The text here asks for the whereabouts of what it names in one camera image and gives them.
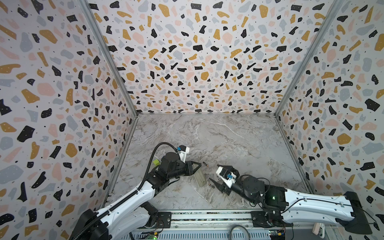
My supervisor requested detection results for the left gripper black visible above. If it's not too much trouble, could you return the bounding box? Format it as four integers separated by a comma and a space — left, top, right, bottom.
167, 160, 201, 181

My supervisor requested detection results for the white remote control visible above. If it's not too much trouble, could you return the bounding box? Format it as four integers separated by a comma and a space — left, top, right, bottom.
194, 169, 207, 188

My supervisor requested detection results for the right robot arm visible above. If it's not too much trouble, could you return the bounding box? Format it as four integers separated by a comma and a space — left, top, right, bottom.
211, 165, 373, 235

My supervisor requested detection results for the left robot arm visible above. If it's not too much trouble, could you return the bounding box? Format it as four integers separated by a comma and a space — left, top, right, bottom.
70, 151, 202, 240

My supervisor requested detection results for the green cube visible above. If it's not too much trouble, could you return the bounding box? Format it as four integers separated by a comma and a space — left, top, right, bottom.
153, 159, 161, 167

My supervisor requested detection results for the perforated metal cover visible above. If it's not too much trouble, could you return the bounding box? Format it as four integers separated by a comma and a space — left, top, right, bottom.
133, 230, 271, 240

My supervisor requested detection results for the white pink handheld device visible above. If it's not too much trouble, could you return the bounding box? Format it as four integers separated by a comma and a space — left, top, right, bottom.
312, 223, 325, 239

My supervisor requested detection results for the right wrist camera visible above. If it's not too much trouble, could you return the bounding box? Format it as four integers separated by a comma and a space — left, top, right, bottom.
216, 167, 238, 189

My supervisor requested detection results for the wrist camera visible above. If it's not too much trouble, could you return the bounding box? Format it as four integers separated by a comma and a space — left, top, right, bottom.
177, 145, 190, 163
216, 167, 238, 189

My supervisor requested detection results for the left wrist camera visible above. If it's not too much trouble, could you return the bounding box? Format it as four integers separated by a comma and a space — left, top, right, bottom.
177, 145, 190, 163

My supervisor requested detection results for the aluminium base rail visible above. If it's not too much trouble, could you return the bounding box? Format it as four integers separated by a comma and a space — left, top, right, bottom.
128, 209, 337, 233

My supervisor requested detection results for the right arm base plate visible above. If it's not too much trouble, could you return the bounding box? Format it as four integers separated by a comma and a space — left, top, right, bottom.
251, 211, 293, 229

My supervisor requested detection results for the grey cable loop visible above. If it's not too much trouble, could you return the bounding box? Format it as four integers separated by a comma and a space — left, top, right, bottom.
227, 224, 251, 240

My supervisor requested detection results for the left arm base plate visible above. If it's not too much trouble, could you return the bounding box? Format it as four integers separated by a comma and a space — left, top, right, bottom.
144, 212, 172, 230

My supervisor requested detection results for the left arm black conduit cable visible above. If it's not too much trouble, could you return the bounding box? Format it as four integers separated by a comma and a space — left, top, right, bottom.
68, 141, 179, 240

